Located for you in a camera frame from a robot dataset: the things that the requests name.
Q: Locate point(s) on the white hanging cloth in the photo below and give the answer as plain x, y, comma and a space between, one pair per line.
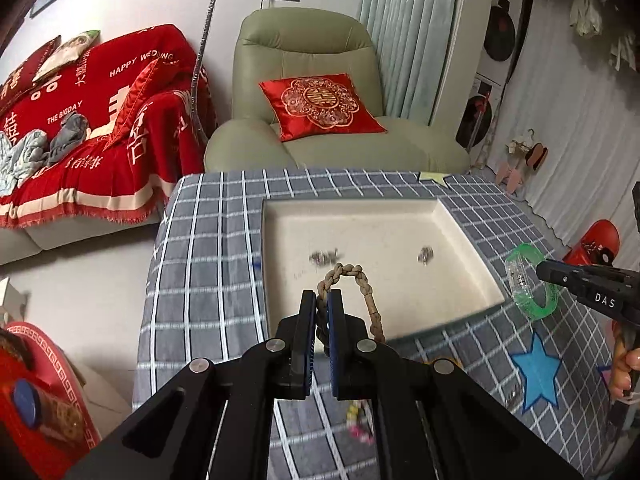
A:
587, 7

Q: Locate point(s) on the gooseneck phone stand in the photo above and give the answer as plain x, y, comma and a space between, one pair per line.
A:
202, 50

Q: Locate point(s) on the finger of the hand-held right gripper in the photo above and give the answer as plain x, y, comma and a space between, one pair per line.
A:
555, 272

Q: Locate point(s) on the white box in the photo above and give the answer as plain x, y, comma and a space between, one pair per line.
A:
10, 300

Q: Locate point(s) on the beige jewelry tray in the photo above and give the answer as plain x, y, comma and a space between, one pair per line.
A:
375, 230

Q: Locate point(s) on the grey crumpled cloth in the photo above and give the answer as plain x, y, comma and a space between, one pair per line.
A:
67, 135

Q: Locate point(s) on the green leather armchair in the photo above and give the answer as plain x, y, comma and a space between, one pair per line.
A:
310, 30

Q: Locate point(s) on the person's right hand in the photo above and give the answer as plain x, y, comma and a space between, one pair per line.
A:
627, 372

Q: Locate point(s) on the red stool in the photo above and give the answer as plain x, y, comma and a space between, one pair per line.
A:
597, 240

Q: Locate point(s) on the red covered sofa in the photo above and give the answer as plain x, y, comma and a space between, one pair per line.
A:
150, 70

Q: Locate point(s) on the grey checked tablecloth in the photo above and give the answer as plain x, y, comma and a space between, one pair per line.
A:
210, 260

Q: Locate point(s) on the teal curtain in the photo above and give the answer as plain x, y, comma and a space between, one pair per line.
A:
410, 35

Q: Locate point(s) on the light blue crumpled cloth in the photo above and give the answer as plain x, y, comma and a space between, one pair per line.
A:
20, 160

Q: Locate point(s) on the white sheer curtain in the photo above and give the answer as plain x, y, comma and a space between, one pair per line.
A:
575, 135

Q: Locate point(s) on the red patterned box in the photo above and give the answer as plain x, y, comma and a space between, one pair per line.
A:
45, 350

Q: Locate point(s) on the blue star sticker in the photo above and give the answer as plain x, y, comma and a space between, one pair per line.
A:
537, 375

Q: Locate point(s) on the white washing machine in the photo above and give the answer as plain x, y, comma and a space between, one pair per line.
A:
500, 35
477, 120

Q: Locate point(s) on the red embroidered cushion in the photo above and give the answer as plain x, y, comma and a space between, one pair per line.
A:
320, 105

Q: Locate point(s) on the pale yellow star sticker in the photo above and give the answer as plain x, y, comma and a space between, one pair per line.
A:
433, 178

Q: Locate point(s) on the white green printed pillow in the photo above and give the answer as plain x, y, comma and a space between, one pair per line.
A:
65, 52

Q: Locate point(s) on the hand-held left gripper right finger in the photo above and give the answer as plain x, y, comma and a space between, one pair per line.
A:
334, 345

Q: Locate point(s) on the blue lid jar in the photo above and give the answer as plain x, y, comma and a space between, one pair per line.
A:
27, 407

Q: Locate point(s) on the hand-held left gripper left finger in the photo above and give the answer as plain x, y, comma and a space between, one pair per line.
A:
310, 345

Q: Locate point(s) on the pink hanging slippers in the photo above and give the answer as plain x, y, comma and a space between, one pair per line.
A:
515, 172

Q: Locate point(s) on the red printed pillow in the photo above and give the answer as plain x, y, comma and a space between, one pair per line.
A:
25, 67

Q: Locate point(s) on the silver hair clip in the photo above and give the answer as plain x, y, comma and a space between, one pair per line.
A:
511, 401

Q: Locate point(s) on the light grey sofa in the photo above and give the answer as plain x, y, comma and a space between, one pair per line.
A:
30, 245

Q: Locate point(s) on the red satin pillow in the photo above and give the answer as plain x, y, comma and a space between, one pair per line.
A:
132, 105

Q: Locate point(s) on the silver earring right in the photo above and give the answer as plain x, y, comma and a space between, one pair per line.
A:
425, 255

